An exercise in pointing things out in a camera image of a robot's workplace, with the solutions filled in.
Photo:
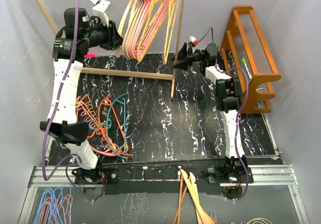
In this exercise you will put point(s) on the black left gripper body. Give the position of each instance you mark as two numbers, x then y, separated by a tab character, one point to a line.
103	35

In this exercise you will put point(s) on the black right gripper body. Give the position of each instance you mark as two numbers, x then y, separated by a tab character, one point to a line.
194	56

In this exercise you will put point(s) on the pink plastic hanger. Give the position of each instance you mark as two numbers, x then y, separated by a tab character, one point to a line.
148	30
140	23

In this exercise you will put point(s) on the yellow velvet hanger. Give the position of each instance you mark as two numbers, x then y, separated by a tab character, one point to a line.
157	13
172	13

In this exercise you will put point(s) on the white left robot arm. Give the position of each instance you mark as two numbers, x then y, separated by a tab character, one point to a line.
80	33

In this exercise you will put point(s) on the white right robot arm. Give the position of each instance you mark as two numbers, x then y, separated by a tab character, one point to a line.
228	100

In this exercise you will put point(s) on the wooden hangers on floor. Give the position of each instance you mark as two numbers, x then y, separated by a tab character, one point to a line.
188	185

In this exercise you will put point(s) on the pink tape strip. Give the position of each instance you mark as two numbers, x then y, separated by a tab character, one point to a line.
90	55

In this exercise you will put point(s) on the green white marker pen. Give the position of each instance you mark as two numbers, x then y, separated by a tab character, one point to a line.
246	68

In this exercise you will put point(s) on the orange wooden shelf rack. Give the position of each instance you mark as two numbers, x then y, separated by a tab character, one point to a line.
244	38

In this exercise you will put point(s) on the orange thin hanger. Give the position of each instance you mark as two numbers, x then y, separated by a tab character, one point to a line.
99	123

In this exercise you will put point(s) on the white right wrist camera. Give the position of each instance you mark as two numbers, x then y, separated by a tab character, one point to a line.
193	42

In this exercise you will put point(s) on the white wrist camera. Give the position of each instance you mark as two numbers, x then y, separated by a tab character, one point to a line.
101	9
193	42

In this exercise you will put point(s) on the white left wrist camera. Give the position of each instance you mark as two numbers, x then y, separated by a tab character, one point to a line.
101	9

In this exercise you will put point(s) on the wooden clothes rack frame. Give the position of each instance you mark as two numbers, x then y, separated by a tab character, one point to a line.
52	23

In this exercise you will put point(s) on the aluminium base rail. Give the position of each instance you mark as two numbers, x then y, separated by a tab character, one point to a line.
272	175

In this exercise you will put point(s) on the blue wire hangers pile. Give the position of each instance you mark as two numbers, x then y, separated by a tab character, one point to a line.
55	205

